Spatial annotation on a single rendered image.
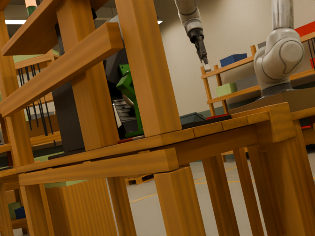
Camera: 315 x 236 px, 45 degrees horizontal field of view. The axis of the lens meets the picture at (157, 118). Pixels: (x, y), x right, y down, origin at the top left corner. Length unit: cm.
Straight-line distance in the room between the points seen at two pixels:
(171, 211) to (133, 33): 57
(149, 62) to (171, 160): 31
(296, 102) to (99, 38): 103
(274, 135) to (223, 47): 747
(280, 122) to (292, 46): 40
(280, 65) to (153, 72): 79
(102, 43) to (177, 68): 891
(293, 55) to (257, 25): 657
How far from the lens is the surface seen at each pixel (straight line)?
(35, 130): 481
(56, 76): 164
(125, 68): 196
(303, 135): 197
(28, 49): 224
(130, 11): 125
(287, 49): 182
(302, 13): 780
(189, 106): 998
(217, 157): 213
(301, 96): 198
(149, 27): 125
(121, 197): 271
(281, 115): 163
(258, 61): 205
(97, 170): 156
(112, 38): 127
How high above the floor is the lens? 87
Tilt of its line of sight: 3 degrees up
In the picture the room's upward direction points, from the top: 13 degrees counter-clockwise
